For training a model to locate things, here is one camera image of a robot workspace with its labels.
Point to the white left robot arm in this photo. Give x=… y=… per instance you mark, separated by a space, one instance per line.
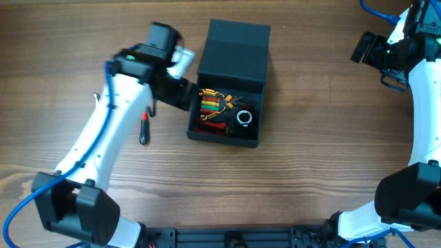
x=72 y=200

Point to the black round tape measure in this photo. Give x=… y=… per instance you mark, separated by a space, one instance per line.
x=244 y=119

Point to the small silver wrench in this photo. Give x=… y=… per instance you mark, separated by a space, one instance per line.
x=96 y=97

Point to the black storage box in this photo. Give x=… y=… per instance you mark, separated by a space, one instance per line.
x=235 y=61

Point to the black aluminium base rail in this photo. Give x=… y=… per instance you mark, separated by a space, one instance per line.
x=297 y=236

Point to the red handled pliers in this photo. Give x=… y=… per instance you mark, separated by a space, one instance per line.
x=210 y=127

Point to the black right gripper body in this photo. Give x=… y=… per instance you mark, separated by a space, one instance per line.
x=360 y=48

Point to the orange black multicolour tool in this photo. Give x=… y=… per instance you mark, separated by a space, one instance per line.
x=214 y=103

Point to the black red handled screwdriver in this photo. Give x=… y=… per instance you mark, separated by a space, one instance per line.
x=144 y=136

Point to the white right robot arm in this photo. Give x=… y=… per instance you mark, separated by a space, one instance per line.
x=409 y=59

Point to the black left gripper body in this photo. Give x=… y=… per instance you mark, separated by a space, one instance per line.
x=180 y=95

